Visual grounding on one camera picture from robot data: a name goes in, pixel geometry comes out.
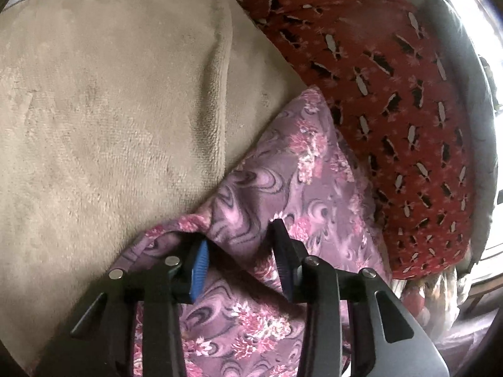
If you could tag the grey pillow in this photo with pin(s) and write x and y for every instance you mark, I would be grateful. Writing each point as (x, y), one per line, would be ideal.
(477, 106)

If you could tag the red patterned long pillow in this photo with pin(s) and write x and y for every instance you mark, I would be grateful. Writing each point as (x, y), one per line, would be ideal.
(373, 98)

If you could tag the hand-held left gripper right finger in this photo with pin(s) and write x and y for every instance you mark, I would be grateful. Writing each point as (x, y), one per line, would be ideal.
(283, 267)

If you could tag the window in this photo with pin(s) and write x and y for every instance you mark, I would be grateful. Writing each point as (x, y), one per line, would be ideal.
(493, 27)

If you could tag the beige fleece blanket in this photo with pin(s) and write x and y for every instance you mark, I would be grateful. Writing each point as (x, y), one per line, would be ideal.
(98, 106)

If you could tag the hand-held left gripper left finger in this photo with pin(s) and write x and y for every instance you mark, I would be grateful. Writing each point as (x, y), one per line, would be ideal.
(199, 261)

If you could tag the clear plastic bag with doll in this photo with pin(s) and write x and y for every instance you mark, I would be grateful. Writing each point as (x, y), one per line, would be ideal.
(436, 298)

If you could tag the purple floral garment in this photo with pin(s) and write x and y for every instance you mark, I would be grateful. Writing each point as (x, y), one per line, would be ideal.
(275, 172)

